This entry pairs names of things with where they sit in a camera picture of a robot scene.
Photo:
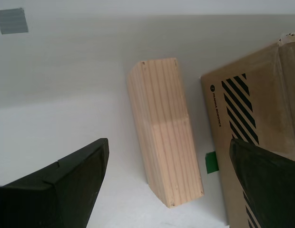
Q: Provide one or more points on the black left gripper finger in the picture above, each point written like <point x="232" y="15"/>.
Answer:
<point x="268" y="185"/>
<point x="54" y="194"/>

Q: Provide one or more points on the light wooden block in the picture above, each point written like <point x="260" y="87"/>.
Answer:
<point x="166" y="133"/>

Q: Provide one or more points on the green tape strip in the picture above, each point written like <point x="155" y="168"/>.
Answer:
<point x="211" y="162"/>

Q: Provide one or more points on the brown cardboard box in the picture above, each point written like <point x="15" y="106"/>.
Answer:
<point x="268" y="99"/>

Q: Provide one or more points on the gray tape square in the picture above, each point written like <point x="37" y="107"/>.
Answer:
<point x="12" y="21"/>

